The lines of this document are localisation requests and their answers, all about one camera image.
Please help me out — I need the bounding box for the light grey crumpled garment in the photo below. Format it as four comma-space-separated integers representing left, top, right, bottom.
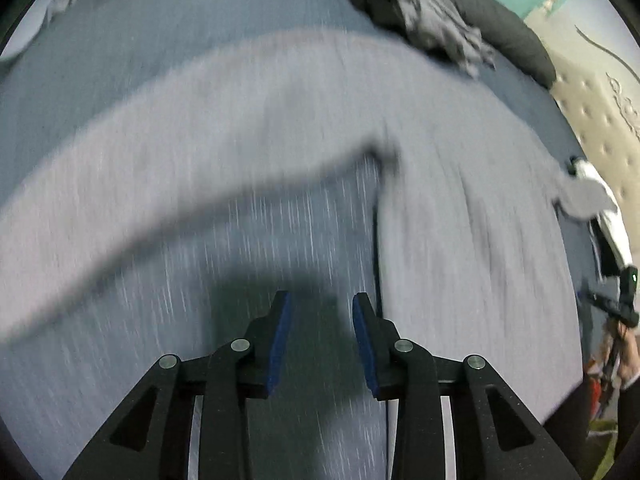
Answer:
372, 0, 497, 79

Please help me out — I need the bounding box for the person's right forearm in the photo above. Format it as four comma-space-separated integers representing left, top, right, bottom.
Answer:
616, 375, 640, 461

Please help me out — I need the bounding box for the light grey pillow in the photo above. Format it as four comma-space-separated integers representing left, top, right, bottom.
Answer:
0, 0, 97, 63

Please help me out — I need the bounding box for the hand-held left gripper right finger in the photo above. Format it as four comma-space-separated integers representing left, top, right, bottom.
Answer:
351, 292, 582, 480

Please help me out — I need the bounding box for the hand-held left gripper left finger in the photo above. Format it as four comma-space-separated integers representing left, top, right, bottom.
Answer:
62, 290, 294, 480

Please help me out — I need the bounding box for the cream tufted headboard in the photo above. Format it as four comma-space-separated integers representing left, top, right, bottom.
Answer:
524, 0, 640, 241

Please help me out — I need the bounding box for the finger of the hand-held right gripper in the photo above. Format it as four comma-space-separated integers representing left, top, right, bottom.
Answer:
575, 289, 609, 311

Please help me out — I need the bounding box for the dark grey duvet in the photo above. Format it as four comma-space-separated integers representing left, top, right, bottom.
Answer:
100, 0, 558, 87

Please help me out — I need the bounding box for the blue patterned bed sheet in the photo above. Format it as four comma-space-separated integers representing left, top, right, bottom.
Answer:
0, 0, 601, 480

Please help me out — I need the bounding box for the person's right hand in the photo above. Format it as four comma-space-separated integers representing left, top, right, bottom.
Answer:
600, 320, 640, 391

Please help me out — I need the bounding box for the grey long-sleeve shirt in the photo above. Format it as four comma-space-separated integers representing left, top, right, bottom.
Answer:
0, 27, 622, 441

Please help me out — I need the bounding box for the green object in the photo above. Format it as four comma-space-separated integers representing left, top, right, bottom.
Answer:
587, 417, 623, 480

